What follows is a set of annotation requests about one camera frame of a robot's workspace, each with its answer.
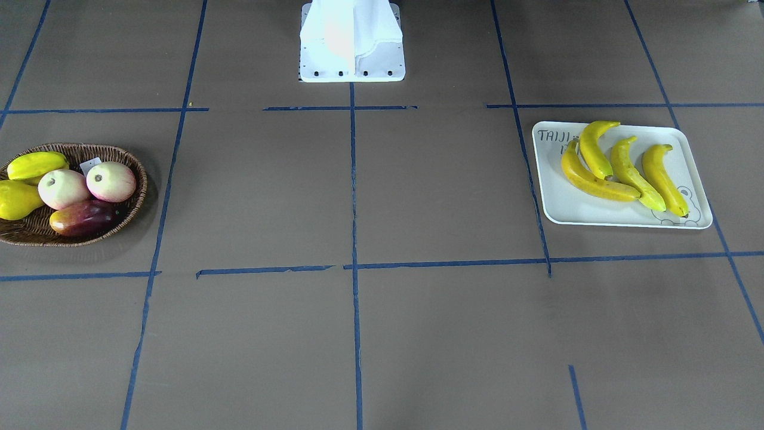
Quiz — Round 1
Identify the yellow starfruit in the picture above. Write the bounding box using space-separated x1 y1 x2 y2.
7 150 69 180

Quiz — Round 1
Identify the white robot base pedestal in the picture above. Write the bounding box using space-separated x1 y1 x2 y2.
298 1 406 82

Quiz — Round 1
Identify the cream bear tray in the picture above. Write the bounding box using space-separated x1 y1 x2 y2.
532 121 714 229

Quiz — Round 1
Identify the yellow lemon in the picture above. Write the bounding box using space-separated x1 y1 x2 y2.
1 180 45 221

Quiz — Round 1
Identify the yellow banana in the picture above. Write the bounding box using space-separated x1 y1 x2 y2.
580 121 621 180
561 139 641 202
642 144 689 218
609 136 667 211

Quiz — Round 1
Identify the brown wicker basket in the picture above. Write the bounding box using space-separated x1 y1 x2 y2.
1 142 149 247

